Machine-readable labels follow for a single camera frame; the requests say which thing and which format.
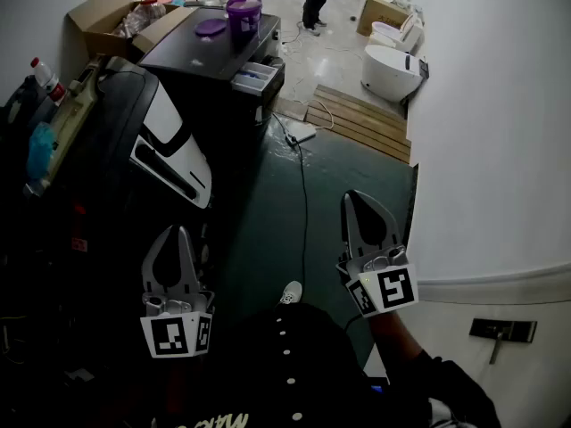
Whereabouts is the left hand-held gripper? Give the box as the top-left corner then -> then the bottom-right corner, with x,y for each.
140,225 -> 216,359

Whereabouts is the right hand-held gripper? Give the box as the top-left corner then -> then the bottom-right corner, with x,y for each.
336,189 -> 420,318

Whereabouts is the white detergent drawer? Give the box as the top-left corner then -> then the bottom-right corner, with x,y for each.
230,62 -> 278,97

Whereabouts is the person's right forearm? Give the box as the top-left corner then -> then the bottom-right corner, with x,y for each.
366,308 -> 429,374

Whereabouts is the person's white shoe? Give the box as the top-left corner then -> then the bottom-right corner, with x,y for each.
279,281 -> 303,306

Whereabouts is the dark green floor mat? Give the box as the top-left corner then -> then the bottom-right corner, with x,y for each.
213,118 -> 418,365

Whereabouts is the wooden slat mat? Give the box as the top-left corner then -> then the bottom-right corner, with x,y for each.
305,83 -> 411,164

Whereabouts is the white power strip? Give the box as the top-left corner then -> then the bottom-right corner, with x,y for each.
285,121 -> 318,146

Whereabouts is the person's black buttoned shirt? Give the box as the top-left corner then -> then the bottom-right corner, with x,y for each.
151,300 -> 503,428

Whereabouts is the white closed smart toilet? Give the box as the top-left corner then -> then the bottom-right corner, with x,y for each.
360,45 -> 430,104

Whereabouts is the large rounded appliance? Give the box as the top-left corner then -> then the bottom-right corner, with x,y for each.
95,55 -> 213,211

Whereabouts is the black rectangular panel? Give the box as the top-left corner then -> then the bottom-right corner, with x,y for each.
468,317 -> 539,366

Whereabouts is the blue plastic bag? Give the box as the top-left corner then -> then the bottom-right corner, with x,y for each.
25,121 -> 58,182

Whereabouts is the beige plastic panel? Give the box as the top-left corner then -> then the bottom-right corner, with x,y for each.
44,55 -> 111,191

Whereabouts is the small brown cardboard box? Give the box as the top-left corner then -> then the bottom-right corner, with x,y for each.
355,0 -> 411,37

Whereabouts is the black washing machine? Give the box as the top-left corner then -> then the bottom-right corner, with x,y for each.
137,6 -> 286,173

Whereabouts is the white bottle red cap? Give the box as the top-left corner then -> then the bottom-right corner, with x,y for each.
29,56 -> 67,104

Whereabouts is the purple plastic bucket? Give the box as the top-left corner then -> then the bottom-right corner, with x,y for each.
226,0 -> 263,46

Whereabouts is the purple bucket lid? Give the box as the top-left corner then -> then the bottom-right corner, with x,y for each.
194,18 -> 228,37

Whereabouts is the clear water jug red cap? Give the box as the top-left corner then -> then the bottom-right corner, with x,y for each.
113,0 -> 166,37

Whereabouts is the large open cardboard box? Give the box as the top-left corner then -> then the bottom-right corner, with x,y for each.
66,0 -> 193,60

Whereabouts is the black power cable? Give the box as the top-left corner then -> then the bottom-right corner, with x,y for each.
271,113 -> 310,284

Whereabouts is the cream cable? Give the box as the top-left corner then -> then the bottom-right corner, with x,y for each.
306,99 -> 335,131

